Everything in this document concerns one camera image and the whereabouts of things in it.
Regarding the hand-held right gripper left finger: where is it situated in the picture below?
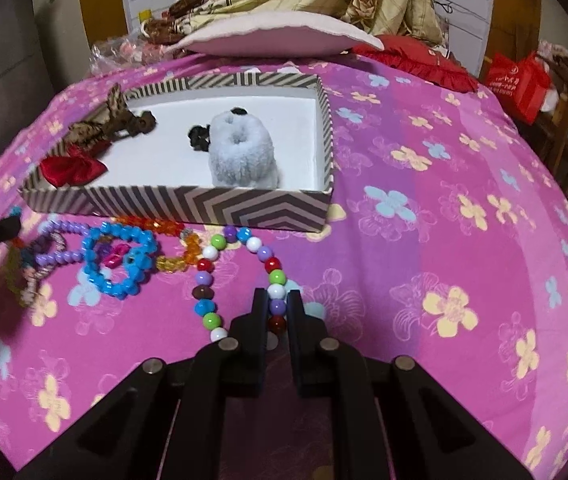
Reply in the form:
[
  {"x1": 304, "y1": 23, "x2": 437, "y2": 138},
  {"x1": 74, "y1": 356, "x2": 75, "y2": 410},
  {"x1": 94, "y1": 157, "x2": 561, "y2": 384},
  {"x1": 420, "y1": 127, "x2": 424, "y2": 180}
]
[{"x1": 14, "y1": 287, "x2": 270, "y2": 480}]

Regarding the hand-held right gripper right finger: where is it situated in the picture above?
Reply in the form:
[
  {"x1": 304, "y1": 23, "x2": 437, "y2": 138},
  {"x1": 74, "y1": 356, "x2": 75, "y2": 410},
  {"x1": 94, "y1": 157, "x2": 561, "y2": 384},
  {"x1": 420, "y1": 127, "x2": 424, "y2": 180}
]
[{"x1": 286, "y1": 290, "x2": 536, "y2": 480}]

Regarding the multicolour bead necklace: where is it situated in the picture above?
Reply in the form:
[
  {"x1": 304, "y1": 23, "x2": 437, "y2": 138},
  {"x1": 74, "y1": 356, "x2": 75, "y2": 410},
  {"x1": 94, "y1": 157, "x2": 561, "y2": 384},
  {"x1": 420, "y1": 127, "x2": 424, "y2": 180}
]
[{"x1": 191, "y1": 225, "x2": 288, "y2": 344}]

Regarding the red satin bow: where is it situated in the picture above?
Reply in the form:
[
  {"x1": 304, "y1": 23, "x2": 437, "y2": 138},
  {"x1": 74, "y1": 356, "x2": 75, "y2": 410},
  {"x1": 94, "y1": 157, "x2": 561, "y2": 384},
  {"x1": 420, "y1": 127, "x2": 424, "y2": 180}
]
[{"x1": 39, "y1": 156, "x2": 110, "y2": 189}]

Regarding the leopard print bow hair tie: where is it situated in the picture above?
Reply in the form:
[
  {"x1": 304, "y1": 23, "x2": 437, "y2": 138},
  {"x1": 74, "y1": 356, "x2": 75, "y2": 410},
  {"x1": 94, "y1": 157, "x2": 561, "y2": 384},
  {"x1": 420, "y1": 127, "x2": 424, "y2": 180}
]
[{"x1": 61, "y1": 85, "x2": 140, "y2": 156}]

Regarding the light blue fluffy headband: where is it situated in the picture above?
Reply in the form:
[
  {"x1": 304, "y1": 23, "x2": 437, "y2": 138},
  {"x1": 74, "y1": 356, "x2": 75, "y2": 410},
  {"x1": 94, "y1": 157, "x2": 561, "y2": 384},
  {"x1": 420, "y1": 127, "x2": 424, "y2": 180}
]
[{"x1": 207, "y1": 110, "x2": 285, "y2": 189}]

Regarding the black scrunchie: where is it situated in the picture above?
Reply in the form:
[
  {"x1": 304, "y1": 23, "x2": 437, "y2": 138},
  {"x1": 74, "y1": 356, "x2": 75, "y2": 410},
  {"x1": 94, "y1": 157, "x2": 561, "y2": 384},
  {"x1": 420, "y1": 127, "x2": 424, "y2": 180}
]
[{"x1": 186, "y1": 106, "x2": 247, "y2": 153}]

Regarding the brown scrunchie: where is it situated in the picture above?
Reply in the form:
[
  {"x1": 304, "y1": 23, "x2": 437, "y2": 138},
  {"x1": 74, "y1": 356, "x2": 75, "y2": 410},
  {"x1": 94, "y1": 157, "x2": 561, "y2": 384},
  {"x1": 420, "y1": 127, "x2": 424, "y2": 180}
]
[{"x1": 134, "y1": 109, "x2": 159, "y2": 134}]

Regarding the striped cardboard box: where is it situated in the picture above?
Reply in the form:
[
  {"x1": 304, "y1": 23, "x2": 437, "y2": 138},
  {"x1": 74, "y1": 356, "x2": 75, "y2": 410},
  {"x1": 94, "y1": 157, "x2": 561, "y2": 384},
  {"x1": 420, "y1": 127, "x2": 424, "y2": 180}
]
[{"x1": 18, "y1": 71, "x2": 336, "y2": 234}]

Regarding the pink hair clip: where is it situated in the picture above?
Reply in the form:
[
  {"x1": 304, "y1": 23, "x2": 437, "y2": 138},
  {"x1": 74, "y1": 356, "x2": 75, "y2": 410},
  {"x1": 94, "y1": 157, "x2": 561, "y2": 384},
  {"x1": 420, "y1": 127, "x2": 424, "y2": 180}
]
[{"x1": 104, "y1": 242, "x2": 131, "y2": 269}]

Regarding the grey refrigerator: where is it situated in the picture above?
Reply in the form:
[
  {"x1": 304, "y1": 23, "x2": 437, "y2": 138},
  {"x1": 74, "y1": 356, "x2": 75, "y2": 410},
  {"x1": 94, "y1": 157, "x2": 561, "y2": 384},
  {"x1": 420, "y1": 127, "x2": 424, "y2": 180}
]
[{"x1": 0, "y1": 0, "x2": 86, "y2": 166}]

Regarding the clear plastic bag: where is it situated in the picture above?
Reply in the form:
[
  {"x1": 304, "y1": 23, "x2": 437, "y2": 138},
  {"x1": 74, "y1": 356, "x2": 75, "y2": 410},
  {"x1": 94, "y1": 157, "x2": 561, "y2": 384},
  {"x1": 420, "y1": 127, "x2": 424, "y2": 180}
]
[{"x1": 89, "y1": 34, "x2": 186, "y2": 79}]

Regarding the white pink pillow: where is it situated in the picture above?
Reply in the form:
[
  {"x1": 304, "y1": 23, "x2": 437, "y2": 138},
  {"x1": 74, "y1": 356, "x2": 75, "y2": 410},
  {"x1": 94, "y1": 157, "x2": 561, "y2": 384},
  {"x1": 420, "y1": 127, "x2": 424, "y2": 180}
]
[{"x1": 169, "y1": 10, "x2": 386, "y2": 57}]

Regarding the red ruffled cushion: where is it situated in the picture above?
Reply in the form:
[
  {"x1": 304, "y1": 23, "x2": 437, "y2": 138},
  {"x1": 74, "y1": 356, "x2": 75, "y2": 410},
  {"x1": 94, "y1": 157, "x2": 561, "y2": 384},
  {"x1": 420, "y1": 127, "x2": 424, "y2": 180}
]
[{"x1": 351, "y1": 35, "x2": 481, "y2": 94}]

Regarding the red shopping bag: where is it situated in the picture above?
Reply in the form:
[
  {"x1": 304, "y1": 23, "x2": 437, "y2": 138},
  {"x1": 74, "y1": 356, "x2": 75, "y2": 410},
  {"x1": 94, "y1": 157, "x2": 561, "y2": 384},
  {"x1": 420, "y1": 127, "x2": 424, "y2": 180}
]
[{"x1": 484, "y1": 51, "x2": 553, "y2": 127}]

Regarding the translucent bead bracelet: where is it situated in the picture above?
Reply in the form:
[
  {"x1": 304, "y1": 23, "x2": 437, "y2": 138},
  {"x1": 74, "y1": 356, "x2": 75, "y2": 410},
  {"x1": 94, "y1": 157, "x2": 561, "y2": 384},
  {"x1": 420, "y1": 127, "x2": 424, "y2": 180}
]
[{"x1": 4, "y1": 240, "x2": 46, "y2": 309}]

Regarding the purple coil bracelet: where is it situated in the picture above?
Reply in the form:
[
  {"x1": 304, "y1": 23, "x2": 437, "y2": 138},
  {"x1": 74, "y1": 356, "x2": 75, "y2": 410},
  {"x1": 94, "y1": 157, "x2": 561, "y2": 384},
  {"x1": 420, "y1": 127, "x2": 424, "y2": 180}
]
[{"x1": 34, "y1": 220, "x2": 88, "y2": 274}]

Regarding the orange bead bracelet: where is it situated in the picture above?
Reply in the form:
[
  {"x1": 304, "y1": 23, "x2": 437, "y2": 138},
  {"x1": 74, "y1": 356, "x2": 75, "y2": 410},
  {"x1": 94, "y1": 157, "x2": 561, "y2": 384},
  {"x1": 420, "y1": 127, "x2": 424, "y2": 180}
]
[{"x1": 113, "y1": 216, "x2": 206, "y2": 274}]

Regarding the blue bead bracelet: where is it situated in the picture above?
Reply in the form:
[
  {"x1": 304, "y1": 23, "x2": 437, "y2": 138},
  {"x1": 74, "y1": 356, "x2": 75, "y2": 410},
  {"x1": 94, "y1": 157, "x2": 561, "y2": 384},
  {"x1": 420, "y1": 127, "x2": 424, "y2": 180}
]
[{"x1": 81, "y1": 222, "x2": 161, "y2": 301}]

